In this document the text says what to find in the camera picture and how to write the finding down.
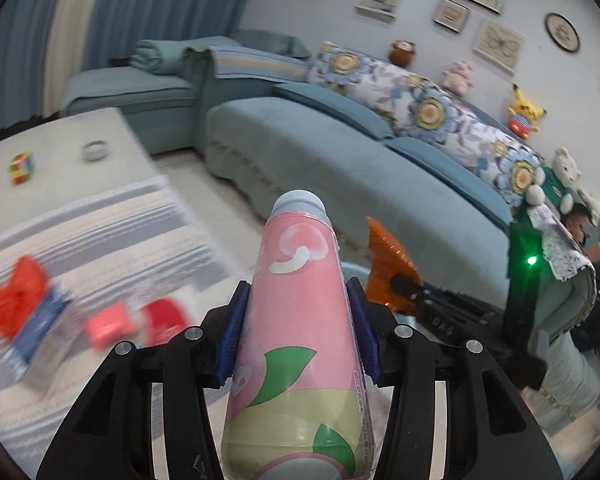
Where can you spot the butterfly picture frame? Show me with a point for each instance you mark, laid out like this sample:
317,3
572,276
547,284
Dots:
499,45

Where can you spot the floral cushion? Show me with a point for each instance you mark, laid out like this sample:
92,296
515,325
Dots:
489,153
386,89

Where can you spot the blue sectional sofa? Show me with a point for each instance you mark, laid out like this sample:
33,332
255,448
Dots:
256,122

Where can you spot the blue window curtains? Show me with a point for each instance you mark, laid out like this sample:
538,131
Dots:
43,43

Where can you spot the pikachu plush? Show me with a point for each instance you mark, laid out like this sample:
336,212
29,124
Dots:
523,116

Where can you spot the white teddy bear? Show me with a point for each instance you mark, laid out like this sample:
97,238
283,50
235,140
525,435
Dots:
555,186

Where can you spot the striped woven tablecloth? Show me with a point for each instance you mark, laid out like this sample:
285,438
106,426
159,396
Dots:
138,242

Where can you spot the glass ashtray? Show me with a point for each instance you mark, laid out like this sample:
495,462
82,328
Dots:
94,151

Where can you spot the red small wrapper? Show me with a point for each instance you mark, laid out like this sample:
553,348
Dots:
164,319

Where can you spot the pink peach drink bottle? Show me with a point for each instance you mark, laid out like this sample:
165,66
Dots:
298,405

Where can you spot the floral cushion left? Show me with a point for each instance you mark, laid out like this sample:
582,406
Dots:
386,89

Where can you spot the pink pig plush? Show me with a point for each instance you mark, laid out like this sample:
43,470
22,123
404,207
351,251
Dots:
458,78

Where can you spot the orange foil snack wrapper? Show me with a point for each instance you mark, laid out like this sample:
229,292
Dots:
394,280

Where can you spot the floral cushion right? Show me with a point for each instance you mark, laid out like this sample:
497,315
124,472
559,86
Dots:
489,153

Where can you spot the white milk carton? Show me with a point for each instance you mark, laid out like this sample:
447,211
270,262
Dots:
44,340

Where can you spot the folded blue blanket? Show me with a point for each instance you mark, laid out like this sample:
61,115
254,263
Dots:
159,57

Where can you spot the orange plastic bag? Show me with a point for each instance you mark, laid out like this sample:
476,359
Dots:
25,290

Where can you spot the pink wrapper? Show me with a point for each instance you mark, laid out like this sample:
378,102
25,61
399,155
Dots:
109,325

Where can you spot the brown monkey plush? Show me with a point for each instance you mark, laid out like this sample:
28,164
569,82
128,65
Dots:
402,53

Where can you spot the rubik's cube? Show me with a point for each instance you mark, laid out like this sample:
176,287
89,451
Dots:
21,168

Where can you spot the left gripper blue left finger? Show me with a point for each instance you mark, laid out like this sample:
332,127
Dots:
230,328

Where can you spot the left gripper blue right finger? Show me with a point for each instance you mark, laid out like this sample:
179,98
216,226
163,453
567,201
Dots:
365,335

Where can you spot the white coffee table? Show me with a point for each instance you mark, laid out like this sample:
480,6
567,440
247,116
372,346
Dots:
60,174

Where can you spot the light blue trash basket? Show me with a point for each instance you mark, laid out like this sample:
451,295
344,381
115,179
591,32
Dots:
365,272

